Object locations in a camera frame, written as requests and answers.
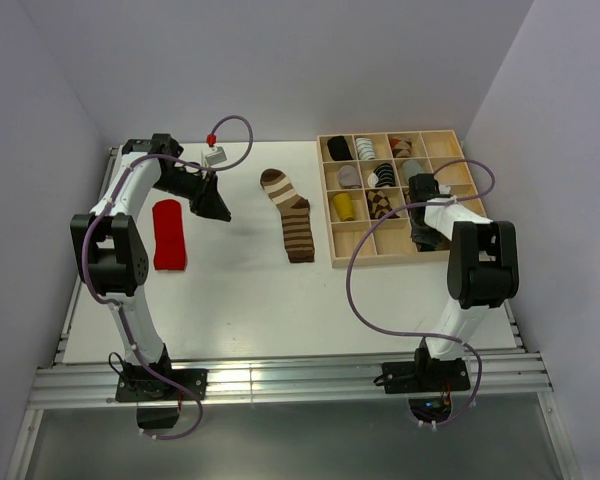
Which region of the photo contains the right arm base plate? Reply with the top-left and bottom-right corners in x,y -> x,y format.
373,359 -> 471,394

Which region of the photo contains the rolled yellow sock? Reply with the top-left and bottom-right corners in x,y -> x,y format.
332,192 -> 356,222

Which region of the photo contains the rolled black striped sock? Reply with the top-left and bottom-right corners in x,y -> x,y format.
367,162 -> 397,188

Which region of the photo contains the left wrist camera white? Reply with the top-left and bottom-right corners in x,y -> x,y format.
201,146 -> 227,167

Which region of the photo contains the rolled white striped sock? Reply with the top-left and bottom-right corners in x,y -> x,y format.
355,137 -> 377,161

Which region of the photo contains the brown striped sock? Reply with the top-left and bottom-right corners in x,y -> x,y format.
260,168 -> 315,264

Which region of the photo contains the rolled orange argyle sock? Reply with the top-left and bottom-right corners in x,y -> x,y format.
388,137 -> 412,158

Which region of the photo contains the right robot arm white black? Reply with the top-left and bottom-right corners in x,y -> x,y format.
408,173 -> 519,390

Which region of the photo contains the wooden compartment tray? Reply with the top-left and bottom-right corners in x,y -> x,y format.
318,130 -> 486,268

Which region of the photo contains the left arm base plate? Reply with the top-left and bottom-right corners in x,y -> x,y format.
115,363 -> 208,403

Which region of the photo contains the rolled grey beige sock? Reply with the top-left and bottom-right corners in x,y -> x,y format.
337,165 -> 362,189

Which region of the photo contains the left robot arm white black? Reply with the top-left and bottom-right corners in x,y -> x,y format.
70,134 -> 231,399

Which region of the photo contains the aluminium frame rail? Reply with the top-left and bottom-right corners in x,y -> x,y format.
27,350 -> 552,410

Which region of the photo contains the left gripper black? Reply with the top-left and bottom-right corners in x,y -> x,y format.
153,167 -> 232,222

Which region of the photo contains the red sock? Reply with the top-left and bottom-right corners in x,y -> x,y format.
152,200 -> 187,271

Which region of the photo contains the rolled brown argyle sock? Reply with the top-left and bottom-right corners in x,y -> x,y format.
365,189 -> 394,220

